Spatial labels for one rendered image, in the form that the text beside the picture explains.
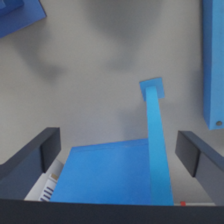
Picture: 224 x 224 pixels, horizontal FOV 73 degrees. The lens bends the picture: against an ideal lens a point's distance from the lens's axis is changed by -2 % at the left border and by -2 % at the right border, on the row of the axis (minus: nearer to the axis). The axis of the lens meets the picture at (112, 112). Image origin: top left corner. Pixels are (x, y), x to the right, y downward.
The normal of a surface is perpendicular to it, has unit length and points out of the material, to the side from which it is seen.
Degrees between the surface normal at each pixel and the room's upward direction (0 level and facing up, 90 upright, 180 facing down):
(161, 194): 90
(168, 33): 0
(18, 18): 0
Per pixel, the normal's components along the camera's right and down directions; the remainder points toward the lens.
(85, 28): -0.15, 0.62
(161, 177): -0.33, -0.77
